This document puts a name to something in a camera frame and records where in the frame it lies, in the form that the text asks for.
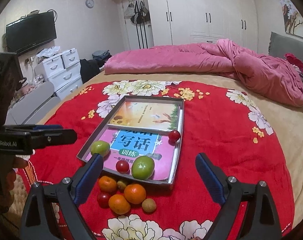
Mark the round wall clock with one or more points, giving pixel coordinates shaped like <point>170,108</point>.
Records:
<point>89,3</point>

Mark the black striped hanging bag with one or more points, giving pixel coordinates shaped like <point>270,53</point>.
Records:
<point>137,17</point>

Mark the floral wall picture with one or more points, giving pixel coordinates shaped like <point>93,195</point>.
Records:
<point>290,12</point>

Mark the brown longan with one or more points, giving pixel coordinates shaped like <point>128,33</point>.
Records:
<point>149,205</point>

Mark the pink and blue book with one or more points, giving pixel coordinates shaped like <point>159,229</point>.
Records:
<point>164,152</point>

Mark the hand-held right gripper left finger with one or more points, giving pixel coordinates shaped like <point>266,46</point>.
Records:
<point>89,180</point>

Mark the orange tangerine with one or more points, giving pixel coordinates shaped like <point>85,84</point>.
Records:
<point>134,193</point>
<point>107,183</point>
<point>119,203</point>

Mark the green jujube fruit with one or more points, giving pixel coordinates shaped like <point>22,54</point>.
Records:
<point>142,167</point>
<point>100,148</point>

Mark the shallow grey cardboard box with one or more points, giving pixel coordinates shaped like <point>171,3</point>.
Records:
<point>177,155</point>

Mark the black television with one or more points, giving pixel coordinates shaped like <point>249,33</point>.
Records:
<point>31,31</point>

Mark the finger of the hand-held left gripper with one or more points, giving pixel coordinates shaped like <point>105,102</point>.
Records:
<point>56,137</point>
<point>46,127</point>

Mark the pink quilt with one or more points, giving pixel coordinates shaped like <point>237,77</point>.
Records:
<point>166,57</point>

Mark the grey clothes pile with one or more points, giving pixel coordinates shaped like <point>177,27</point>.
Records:
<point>101,55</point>

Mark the red pillow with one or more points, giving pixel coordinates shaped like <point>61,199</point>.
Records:
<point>294,62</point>

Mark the grey headboard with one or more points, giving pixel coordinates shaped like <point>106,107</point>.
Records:
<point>284,45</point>

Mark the yellow and green book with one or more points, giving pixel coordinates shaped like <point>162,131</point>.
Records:
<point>146,112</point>

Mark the red floral blanket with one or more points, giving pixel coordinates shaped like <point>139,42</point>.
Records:
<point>229,142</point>

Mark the red cherry tomato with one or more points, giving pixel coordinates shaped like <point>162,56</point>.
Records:
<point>122,166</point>
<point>174,135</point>
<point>104,200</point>

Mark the white plastic bags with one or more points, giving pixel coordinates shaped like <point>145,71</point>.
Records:
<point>47,51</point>

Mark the grey hanging bag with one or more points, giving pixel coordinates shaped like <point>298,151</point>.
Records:
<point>129,11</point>

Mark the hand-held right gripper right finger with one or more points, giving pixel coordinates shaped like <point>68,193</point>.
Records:
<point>211,180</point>

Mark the small olive-brown fruit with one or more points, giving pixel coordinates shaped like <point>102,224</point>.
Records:
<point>121,185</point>

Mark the white drawer cabinet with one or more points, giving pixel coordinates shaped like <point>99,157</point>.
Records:
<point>66,77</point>

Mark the white wardrobe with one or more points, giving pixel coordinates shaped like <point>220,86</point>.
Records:
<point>191,12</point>

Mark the person's left hand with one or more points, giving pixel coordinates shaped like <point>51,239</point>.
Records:
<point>20,162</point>

